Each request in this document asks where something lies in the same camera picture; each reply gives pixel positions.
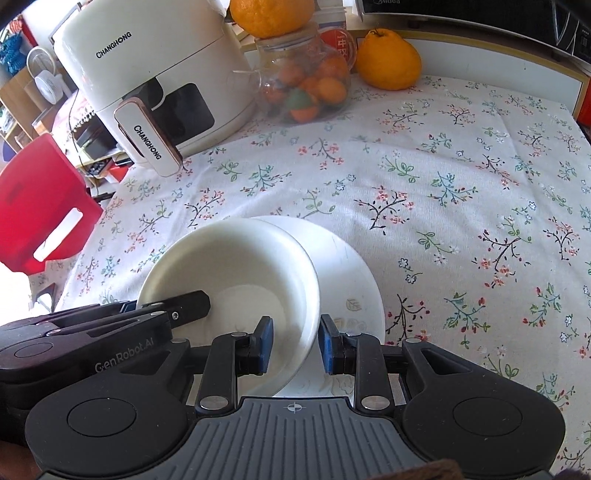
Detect black microwave oven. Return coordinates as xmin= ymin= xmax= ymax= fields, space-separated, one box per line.
xmin=356 ymin=0 xmax=590 ymax=70

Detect large orange on table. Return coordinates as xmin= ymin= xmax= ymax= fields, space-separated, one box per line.
xmin=355 ymin=28 xmax=423 ymax=91

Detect stack of paper cups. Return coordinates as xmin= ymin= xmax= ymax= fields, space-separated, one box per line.
xmin=312 ymin=0 xmax=346 ymax=29

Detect glass jar of small oranges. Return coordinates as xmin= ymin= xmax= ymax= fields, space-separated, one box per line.
xmin=228 ymin=22 xmax=353 ymax=124

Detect orange with leaves on jar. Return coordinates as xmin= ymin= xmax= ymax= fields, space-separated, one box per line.
xmin=229 ymin=0 xmax=315 ymax=39

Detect white air fryer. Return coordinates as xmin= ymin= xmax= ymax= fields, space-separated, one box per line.
xmin=52 ymin=0 xmax=256 ymax=177

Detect white wooden shelf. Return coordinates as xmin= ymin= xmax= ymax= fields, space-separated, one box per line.
xmin=239 ymin=27 xmax=591 ymax=116

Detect plain white plate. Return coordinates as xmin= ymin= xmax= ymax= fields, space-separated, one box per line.
xmin=259 ymin=215 xmax=386 ymax=398

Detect small white fan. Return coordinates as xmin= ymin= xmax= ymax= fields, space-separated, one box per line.
xmin=26 ymin=46 xmax=70 ymax=105

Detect red paper cup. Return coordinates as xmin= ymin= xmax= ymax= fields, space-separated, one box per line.
xmin=320 ymin=26 xmax=358 ymax=70

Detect floral tablecloth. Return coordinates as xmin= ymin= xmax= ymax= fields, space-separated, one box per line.
xmin=31 ymin=76 xmax=590 ymax=471

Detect large white bowl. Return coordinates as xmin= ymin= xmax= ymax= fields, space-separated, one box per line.
xmin=137 ymin=219 xmax=321 ymax=396

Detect red plastic chair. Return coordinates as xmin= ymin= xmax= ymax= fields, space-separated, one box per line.
xmin=1 ymin=134 xmax=102 ymax=275

